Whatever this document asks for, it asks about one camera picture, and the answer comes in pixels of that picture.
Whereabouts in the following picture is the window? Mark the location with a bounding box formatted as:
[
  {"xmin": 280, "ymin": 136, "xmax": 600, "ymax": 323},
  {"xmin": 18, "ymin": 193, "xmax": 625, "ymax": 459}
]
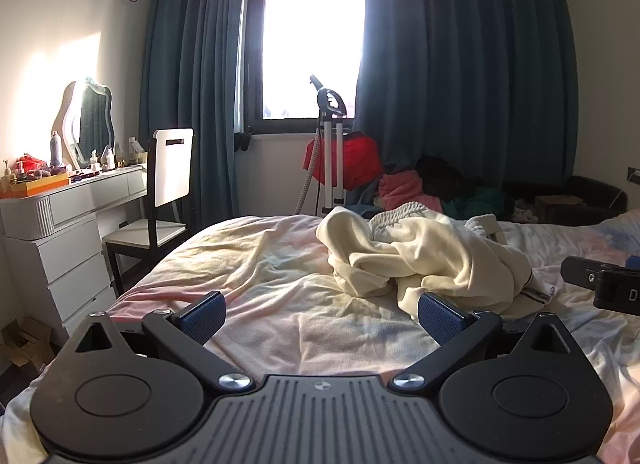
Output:
[{"xmin": 240, "ymin": 0, "xmax": 363, "ymax": 135}]

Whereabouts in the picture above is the blue cloth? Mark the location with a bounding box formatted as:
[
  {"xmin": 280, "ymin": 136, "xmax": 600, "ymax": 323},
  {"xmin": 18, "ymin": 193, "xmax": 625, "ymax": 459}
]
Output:
[{"xmin": 350, "ymin": 179, "xmax": 386, "ymax": 217}]

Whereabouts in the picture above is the black cloth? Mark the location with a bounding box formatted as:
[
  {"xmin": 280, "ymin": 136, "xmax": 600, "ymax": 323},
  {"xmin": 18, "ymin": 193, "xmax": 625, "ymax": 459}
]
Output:
[{"xmin": 416, "ymin": 155, "xmax": 481, "ymax": 200}]

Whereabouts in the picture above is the pink cloth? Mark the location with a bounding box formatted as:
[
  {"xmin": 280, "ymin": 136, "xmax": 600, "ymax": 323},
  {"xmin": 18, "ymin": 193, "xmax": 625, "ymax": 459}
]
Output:
[{"xmin": 377, "ymin": 169, "xmax": 443, "ymax": 215}]

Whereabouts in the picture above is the teal curtain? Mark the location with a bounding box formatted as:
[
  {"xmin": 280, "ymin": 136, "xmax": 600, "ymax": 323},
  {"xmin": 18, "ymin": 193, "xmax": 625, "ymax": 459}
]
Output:
[
  {"xmin": 352, "ymin": 0, "xmax": 586, "ymax": 195},
  {"xmin": 139, "ymin": 0, "xmax": 266, "ymax": 232}
]

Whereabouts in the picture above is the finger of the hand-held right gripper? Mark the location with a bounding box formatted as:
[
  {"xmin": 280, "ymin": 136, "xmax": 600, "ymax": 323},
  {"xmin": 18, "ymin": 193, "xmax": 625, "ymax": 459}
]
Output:
[{"xmin": 560, "ymin": 256, "xmax": 602, "ymax": 291}]

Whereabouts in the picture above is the flattened cardboard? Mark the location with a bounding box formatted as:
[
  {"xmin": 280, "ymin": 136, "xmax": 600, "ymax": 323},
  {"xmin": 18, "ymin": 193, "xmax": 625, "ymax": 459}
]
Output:
[{"xmin": 0, "ymin": 317, "xmax": 56, "ymax": 370}]

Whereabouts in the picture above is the white drying rack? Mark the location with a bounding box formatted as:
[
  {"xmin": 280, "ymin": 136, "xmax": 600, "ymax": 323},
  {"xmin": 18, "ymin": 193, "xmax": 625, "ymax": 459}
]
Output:
[{"xmin": 295, "ymin": 74, "xmax": 351, "ymax": 217}]

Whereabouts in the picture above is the cardboard box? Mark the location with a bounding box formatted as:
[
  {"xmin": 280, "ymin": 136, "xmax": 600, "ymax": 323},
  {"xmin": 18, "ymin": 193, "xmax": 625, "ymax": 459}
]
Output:
[{"xmin": 535, "ymin": 194, "xmax": 586, "ymax": 208}]

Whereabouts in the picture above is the red pouch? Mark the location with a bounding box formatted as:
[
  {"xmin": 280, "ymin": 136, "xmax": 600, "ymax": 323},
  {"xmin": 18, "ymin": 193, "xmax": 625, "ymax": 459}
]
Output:
[{"xmin": 16, "ymin": 154, "xmax": 51, "ymax": 172}]

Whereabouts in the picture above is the cream zip sweatshirt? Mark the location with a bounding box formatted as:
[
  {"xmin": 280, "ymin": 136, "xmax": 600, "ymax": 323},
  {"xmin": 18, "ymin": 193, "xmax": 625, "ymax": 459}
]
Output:
[{"xmin": 316, "ymin": 201, "xmax": 556, "ymax": 320}]

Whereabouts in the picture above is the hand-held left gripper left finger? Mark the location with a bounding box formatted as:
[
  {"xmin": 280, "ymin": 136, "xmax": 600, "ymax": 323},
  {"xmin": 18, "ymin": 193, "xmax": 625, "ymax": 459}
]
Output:
[{"xmin": 62, "ymin": 291, "xmax": 256, "ymax": 392}]

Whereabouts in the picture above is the black sofa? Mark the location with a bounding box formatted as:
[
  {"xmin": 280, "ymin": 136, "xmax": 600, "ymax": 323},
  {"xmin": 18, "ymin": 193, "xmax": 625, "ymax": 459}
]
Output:
[{"xmin": 502, "ymin": 175, "xmax": 628, "ymax": 225}]

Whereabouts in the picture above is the white dresser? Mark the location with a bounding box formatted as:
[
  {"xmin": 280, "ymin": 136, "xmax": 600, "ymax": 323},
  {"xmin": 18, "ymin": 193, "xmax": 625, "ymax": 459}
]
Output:
[{"xmin": 0, "ymin": 164, "xmax": 148, "ymax": 340}]

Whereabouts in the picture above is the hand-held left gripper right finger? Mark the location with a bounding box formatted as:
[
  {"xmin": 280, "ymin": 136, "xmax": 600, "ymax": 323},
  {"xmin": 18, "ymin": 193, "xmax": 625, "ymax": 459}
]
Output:
[{"xmin": 389, "ymin": 293, "xmax": 581, "ymax": 392}]

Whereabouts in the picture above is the orange tray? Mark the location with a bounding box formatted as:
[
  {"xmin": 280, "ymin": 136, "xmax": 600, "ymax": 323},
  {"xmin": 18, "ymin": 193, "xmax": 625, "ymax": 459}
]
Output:
[{"xmin": 10, "ymin": 173, "xmax": 70, "ymax": 199}]

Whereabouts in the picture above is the white wavy frame mirror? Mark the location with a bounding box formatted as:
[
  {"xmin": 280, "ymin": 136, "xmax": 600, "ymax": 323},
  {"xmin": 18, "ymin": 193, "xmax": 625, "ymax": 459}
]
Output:
[{"xmin": 54, "ymin": 77, "xmax": 116, "ymax": 170}]

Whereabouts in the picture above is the red cloth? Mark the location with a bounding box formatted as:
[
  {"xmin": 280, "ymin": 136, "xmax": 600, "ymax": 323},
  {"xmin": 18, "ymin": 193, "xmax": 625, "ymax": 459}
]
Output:
[{"xmin": 302, "ymin": 131, "xmax": 383, "ymax": 190}]

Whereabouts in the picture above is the green cloth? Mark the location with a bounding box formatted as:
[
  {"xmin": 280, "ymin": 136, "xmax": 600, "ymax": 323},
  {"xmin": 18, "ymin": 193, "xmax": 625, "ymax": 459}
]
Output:
[{"xmin": 442, "ymin": 187, "xmax": 506, "ymax": 220}]

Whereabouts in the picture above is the white box appliance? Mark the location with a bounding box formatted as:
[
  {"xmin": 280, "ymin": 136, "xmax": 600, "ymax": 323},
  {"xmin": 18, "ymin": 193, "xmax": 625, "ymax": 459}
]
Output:
[{"xmin": 102, "ymin": 127, "xmax": 195, "ymax": 295}]

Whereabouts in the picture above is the bed with pastel sheet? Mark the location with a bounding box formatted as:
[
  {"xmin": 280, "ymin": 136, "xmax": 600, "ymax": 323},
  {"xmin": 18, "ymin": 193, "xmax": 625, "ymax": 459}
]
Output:
[{"xmin": 0, "ymin": 209, "xmax": 640, "ymax": 464}]

